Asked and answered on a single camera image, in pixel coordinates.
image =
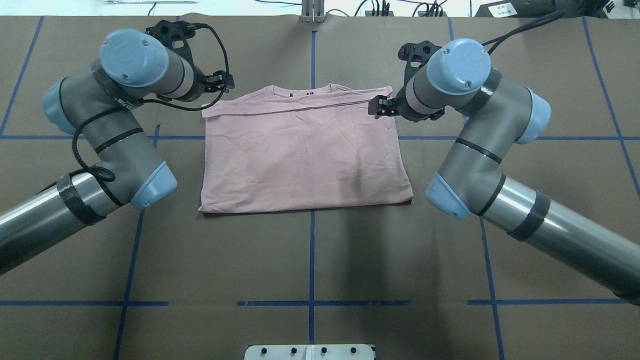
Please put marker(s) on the aluminium frame post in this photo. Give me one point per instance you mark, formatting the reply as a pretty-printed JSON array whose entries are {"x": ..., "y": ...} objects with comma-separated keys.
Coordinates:
[{"x": 312, "y": 11}]

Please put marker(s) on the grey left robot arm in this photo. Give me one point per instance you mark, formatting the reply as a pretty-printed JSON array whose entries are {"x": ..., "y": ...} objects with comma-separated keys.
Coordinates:
[{"x": 117, "y": 162}]

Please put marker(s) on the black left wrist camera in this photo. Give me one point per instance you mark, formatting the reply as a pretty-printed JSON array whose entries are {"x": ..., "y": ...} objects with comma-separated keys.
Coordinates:
[{"x": 175, "y": 35}]

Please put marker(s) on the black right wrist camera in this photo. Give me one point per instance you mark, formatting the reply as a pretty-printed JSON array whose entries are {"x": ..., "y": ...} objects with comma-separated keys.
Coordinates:
[{"x": 415, "y": 56}]

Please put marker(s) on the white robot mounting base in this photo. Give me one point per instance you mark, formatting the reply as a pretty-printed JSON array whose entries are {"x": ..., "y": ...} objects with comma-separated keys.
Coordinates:
[{"x": 349, "y": 351}]

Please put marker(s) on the blue tape grid lines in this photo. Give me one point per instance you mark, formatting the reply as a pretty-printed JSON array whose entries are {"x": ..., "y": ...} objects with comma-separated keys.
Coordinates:
[{"x": 172, "y": 283}]

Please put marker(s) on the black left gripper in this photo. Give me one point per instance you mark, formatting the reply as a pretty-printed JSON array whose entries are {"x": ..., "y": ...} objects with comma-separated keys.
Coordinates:
[{"x": 217, "y": 80}]

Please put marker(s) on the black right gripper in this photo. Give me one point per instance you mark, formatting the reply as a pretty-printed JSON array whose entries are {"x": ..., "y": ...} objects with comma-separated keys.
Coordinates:
[{"x": 384, "y": 107}]

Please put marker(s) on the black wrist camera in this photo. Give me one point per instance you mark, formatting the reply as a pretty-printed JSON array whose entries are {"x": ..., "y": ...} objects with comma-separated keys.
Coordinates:
[
  {"x": 415, "y": 56},
  {"x": 175, "y": 35}
]

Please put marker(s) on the pink Snoopy t-shirt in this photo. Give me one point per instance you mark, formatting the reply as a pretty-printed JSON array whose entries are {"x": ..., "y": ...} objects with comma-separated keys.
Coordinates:
[{"x": 277, "y": 150}]

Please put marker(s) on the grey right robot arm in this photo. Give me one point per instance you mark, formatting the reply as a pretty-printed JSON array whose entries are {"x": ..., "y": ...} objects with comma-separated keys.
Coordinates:
[{"x": 501, "y": 113}]

